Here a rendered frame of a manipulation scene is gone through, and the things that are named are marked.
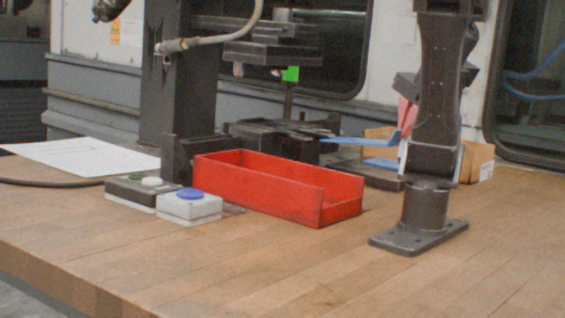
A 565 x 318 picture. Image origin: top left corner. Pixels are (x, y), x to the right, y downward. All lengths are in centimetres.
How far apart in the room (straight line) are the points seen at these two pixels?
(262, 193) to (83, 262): 31
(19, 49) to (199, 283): 369
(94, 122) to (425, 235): 208
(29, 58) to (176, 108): 304
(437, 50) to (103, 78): 206
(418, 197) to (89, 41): 214
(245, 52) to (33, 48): 327
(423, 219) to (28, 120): 367
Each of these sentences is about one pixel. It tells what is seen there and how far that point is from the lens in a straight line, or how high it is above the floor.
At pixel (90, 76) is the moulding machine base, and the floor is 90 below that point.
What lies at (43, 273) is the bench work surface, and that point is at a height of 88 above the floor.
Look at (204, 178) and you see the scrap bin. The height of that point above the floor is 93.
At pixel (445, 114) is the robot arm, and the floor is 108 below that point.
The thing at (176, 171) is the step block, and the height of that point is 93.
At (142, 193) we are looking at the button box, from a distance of 94.
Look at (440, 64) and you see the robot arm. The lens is 83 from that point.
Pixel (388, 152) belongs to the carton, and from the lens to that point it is 139.
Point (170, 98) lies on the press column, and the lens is 136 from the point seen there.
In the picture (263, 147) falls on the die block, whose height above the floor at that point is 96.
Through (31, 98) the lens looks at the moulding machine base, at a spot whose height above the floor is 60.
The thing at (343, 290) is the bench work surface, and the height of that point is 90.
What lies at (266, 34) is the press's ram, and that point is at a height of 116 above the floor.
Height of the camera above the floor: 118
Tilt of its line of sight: 12 degrees down
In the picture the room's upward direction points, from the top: 5 degrees clockwise
